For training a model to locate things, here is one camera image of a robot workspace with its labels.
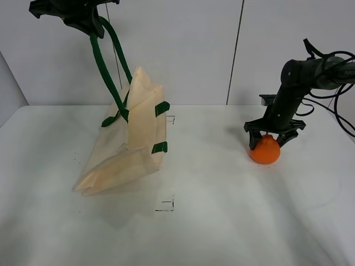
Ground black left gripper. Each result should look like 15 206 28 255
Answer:
29 0 120 39

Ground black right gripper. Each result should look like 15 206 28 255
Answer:
244 100 306 150

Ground orange fruit with stem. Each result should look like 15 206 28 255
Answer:
249 134 281 165

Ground cream linen bag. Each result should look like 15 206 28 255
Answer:
74 17 170 196

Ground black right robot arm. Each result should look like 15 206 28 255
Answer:
244 55 354 150

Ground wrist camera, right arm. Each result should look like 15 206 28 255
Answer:
259 94 276 106

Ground black cables at right arm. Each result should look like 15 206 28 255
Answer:
302 38 355 138

